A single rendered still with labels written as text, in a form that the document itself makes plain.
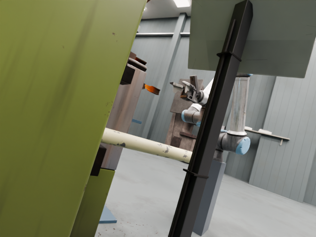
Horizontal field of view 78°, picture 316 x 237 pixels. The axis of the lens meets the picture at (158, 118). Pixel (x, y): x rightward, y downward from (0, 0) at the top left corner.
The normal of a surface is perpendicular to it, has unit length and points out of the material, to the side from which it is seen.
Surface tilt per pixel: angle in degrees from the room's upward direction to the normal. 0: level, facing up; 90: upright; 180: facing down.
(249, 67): 120
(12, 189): 90
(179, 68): 90
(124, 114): 90
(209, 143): 90
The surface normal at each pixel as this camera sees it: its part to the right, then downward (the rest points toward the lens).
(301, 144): -0.48, -0.22
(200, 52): -0.57, 0.29
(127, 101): 0.54, 0.10
